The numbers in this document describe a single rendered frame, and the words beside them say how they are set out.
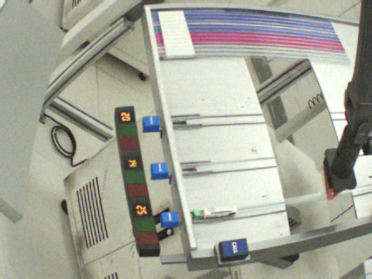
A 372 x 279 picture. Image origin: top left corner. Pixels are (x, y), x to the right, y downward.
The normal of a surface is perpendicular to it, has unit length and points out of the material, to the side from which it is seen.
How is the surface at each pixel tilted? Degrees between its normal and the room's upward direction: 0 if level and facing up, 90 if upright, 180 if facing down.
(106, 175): 90
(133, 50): 90
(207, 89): 42
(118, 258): 90
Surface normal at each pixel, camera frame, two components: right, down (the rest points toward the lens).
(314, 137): -0.65, -0.38
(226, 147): 0.11, -0.63
